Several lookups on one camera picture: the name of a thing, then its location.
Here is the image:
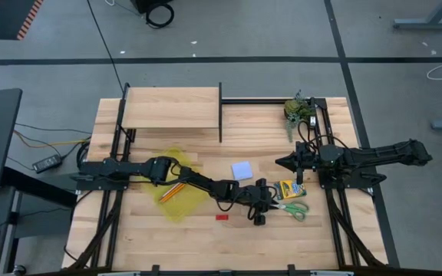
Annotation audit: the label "long black floor cable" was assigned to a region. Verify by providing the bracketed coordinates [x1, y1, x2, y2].
[86, 0, 126, 95]

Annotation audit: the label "black power adapter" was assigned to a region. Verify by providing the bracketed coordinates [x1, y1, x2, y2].
[31, 153, 63, 174]

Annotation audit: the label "grey table base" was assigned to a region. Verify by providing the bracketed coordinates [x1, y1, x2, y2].
[392, 0, 442, 31]

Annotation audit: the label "yellow mesh pouch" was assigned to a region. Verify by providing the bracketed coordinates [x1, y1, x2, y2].
[140, 147, 210, 224]

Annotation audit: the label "dark mat orange striped edges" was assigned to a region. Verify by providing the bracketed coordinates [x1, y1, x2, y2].
[0, 0, 45, 41]

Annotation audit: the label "green handled scissors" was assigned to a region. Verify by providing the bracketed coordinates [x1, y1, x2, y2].
[275, 200, 310, 222]

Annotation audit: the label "black desk crossbeam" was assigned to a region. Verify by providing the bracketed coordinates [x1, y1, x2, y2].
[0, 166, 78, 208]

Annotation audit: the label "orange wire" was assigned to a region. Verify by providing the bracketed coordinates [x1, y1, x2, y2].
[12, 129, 91, 150]

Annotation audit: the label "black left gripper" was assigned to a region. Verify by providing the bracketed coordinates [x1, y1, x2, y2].
[243, 178, 280, 226]

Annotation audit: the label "yellow green crayon box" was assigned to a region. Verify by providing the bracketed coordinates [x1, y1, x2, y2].
[273, 179, 307, 201]

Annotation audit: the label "small green potted plant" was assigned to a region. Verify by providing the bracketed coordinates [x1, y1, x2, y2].
[283, 90, 316, 143]

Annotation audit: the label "coiled black cable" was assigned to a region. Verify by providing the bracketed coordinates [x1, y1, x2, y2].
[145, 2, 175, 29]

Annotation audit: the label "black aluminium table frame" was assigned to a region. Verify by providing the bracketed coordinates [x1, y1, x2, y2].
[65, 95, 389, 276]

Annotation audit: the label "orange pencil dull eraser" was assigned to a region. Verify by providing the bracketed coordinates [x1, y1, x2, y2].
[158, 182, 183, 202]

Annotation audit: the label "black shelf side panel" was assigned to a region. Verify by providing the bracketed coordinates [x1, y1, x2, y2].
[114, 82, 132, 149]

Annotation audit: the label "orange pencil bright eraser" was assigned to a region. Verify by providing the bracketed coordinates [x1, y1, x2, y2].
[161, 184, 186, 204]

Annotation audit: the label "pale blue sticky note pad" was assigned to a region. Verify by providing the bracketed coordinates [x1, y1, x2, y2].
[231, 160, 254, 182]

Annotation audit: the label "grey desk leg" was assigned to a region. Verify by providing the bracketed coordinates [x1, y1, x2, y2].
[0, 191, 25, 276]

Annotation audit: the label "black box on floor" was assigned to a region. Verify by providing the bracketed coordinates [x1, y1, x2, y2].
[130, 0, 174, 15]

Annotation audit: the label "wooden shelf board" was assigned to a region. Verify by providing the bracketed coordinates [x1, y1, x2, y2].
[122, 86, 221, 130]

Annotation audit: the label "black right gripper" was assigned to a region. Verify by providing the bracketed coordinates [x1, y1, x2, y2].
[275, 140, 322, 185]

